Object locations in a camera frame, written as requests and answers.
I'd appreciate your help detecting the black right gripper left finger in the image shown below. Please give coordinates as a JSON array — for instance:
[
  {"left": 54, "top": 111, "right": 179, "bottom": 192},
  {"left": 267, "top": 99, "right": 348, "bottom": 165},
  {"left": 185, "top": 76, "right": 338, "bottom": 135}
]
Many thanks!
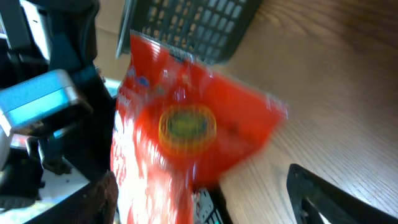
[{"left": 28, "top": 172, "right": 118, "bottom": 224}]

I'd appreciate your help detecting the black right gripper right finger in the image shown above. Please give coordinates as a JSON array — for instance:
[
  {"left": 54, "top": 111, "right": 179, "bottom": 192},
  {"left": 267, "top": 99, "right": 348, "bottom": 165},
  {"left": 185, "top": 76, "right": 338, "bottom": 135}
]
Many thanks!
[{"left": 286, "top": 164, "right": 397, "bottom": 224}]

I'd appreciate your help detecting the red snack bag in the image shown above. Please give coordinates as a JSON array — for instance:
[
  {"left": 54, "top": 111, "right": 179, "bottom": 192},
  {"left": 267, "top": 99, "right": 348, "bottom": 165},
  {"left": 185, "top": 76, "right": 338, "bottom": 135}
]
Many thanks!
[{"left": 110, "top": 33, "right": 287, "bottom": 223}]

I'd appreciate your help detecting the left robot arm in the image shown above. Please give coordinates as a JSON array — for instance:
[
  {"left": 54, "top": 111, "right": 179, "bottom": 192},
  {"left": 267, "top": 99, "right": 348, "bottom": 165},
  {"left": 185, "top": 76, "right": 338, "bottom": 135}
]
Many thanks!
[{"left": 1, "top": 0, "right": 118, "bottom": 223}]

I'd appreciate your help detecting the grey plastic basket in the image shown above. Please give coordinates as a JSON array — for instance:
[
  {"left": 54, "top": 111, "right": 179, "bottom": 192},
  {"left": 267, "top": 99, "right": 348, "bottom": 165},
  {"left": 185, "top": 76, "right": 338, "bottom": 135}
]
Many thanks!
[{"left": 116, "top": 0, "right": 261, "bottom": 65}]

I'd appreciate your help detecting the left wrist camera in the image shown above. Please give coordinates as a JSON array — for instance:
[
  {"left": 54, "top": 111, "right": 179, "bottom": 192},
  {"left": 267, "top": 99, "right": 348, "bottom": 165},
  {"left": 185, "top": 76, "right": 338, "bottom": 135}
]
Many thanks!
[{"left": 1, "top": 70, "right": 93, "bottom": 136}]

